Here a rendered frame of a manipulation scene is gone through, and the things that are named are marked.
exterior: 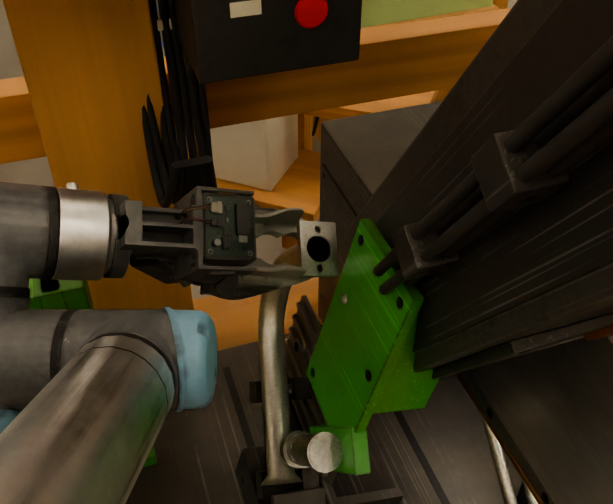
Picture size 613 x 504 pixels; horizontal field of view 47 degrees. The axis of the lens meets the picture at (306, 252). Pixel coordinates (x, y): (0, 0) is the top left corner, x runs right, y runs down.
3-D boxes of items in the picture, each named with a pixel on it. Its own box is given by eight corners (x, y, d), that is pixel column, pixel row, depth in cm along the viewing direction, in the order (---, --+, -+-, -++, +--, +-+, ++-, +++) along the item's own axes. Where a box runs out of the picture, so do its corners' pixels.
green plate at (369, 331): (413, 450, 72) (494, 296, 60) (341, 460, 69) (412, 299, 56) (370, 367, 80) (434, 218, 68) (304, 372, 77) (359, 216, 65)
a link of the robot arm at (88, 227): (45, 286, 59) (47, 193, 61) (100, 287, 61) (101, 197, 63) (59, 270, 53) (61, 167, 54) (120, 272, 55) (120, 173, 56)
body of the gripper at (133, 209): (264, 275, 59) (121, 270, 53) (227, 290, 67) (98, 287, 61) (261, 188, 61) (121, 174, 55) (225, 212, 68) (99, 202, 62)
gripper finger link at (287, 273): (344, 290, 65) (253, 274, 61) (314, 298, 70) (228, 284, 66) (346, 257, 65) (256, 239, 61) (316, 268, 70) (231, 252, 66)
